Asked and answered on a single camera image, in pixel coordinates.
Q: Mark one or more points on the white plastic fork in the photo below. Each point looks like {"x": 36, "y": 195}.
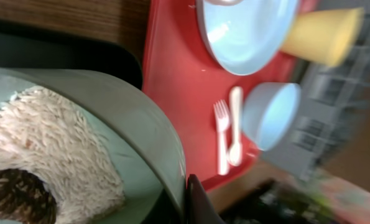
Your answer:
{"x": 221, "y": 113}

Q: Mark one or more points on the white plastic spoon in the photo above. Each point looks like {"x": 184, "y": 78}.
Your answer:
{"x": 235, "y": 104}

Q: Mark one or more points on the light blue plate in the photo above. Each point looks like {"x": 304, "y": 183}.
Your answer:
{"x": 244, "y": 38}

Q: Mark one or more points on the green bowl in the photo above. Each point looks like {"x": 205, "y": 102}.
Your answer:
{"x": 143, "y": 144}

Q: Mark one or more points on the grey dishwasher rack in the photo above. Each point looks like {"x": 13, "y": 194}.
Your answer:
{"x": 332, "y": 105}

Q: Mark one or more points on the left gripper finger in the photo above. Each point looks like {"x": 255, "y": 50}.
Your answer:
{"x": 199, "y": 207}

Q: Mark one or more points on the light blue bowl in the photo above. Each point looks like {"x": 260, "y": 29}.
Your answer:
{"x": 268, "y": 112}

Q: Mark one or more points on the black plastic tray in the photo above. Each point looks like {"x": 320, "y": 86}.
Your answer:
{"x": 23, "y": 46}

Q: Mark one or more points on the brown food chunk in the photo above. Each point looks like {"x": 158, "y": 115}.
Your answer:
{"x": 23, "y": 198}

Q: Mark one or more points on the yellow plastic cup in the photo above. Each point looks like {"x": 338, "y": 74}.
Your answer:
{"x": 324, "y": 37}

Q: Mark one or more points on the red serving tray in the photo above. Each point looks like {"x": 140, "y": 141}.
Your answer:
{"x": 181, "y": 77}

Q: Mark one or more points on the white rice pile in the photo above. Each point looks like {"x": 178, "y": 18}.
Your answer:
{"x": 46, "y": 134}

